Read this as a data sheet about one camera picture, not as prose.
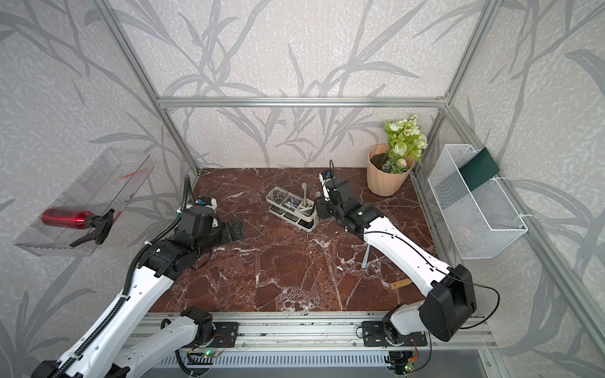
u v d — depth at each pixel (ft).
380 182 3.33
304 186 2.98
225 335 2.37
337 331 2.48
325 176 2.23
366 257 2.98
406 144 3.04
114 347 1.32
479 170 2.32
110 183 2.46
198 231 1.77
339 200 1.93
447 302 1.29
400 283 2.71
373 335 2.41
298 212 3.00
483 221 1.93
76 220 1.81
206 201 2.11
